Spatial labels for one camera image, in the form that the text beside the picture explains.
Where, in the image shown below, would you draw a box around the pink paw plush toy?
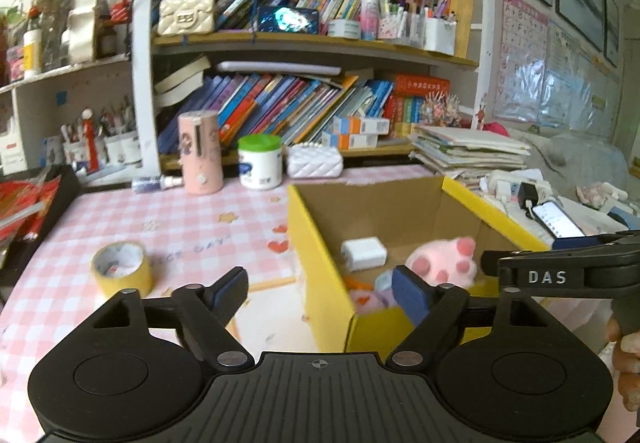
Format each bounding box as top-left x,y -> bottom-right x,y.
405,236 -> 478,286

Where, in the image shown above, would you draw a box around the black tray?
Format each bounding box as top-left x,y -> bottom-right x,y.
0,164 -> 82,289

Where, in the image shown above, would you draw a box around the white pen holder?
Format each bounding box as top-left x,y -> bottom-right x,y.
424,17 -> 457,55

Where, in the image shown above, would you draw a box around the white side shelf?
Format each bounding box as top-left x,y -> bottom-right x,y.
0,54 -> 151,184

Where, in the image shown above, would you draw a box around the white bottle yellow label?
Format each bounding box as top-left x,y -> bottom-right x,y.
22,29 -> 42,79

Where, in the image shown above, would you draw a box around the orange white medicine box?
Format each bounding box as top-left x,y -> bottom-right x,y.
321,132 -> 379,150
333,116 -> 391,136

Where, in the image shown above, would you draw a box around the person's right hand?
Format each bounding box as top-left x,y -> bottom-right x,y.
606,315 -> 640,415

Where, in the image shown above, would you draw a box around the white flat folder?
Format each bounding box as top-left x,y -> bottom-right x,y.
216,60 -> 342,76

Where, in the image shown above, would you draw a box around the colourful spiky ornament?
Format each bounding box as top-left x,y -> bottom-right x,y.
419,92 -> 462,128

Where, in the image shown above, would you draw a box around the black charger plug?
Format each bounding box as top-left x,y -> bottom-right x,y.
517,182 -> 543,211

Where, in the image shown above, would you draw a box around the patterned pen holder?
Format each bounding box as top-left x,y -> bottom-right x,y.
377,16 -> 407,44

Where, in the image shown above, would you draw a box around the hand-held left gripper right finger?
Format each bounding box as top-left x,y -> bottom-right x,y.
390,265 -> 566,370

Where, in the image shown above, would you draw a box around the smartphone with lit screen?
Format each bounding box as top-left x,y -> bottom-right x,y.
256,6 -> 320,35

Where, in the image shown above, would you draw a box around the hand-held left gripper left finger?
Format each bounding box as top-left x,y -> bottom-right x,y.
82,266 -> 253,372

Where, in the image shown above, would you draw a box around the thick leaning books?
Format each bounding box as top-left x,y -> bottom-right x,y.
154,54 -> 211,109

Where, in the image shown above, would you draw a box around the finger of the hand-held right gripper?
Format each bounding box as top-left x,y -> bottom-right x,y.
550,232 -> 640,253
481,245 -> 623,276

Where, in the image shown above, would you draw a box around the smartphone with white screen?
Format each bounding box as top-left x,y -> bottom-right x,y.
531,200 -> 585,239

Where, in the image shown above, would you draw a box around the pastel spray can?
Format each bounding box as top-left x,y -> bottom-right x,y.
361,0 -> 379,41

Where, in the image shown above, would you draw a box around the white power strip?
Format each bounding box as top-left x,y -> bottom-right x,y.
482,168 -> 556,219

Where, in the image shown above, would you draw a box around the pink checked tablecloth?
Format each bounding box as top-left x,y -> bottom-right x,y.
0,163 -> 616,443

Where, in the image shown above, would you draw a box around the yellow tape roll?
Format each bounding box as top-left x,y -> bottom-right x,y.
91,241 -> 153,298

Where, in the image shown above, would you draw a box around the small clear spray bottle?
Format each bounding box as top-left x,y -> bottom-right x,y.
131,174 -> 186,193

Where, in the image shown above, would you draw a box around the white pen cup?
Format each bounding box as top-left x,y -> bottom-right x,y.
122,132 -> 143,165
105,136 -> 126,166
62,140 -> 88,169

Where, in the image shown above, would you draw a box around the white jar green lid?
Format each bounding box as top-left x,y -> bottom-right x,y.
237,134 -> 284,191

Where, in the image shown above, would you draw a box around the narrow black framed picture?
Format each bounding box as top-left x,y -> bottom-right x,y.
602,0 -> 621,68

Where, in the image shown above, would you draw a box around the wooden bookshelf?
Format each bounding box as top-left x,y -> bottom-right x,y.
131,0 -> 485,174

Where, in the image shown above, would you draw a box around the stack of papers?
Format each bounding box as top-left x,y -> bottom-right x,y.
407,124 -> 532,184

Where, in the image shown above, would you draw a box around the pink cylindrical humidifier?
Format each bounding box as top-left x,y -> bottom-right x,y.
178,110 -> 224,195

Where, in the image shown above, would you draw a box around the clear pen holder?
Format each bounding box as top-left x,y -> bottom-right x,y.
406,13 -> 426,48

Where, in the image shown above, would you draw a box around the pink white cloth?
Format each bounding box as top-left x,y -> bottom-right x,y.
575,182 -> 628,209

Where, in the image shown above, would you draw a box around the grey blanket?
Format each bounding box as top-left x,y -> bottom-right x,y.
510,130 -> 640,204

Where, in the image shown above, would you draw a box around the white paper bag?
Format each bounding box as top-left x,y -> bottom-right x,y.
65,0 -> 101,64

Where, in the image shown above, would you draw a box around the row of blue picture books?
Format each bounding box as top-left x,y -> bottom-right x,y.
157,73 -> 396,154

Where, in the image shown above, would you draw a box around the red packets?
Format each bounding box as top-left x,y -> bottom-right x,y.
0,176 -> 61,244

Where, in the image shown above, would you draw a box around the red boxed book set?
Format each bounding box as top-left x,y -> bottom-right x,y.
385,74 -> 451,138

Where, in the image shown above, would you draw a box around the pale chart wall poster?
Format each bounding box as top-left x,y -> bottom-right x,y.
537,20 -> 623,134

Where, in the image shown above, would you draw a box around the white quilted case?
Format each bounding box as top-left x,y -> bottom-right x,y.
287,143 -> 344,177

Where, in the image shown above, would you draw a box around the yellow cardboard box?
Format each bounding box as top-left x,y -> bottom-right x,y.
287,176 -> 553,354

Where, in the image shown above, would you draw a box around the white tape roll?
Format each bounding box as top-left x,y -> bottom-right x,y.
327,19 -> 362,39

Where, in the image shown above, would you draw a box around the white charger block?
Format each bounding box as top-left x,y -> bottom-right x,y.
341,237 -> 388,272

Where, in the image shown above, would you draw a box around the pink round plush toy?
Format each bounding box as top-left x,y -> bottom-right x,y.
348,288 -> 386,317

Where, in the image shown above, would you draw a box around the yellow woven panel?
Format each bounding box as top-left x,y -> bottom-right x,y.
442,0 -> 475,58

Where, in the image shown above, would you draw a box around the pink alphabet wall poster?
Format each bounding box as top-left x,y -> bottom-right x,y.
495,0 -> 550,121

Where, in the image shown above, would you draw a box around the cream quilted pearl handbag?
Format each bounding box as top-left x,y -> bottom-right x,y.
158,0 -> 217,36

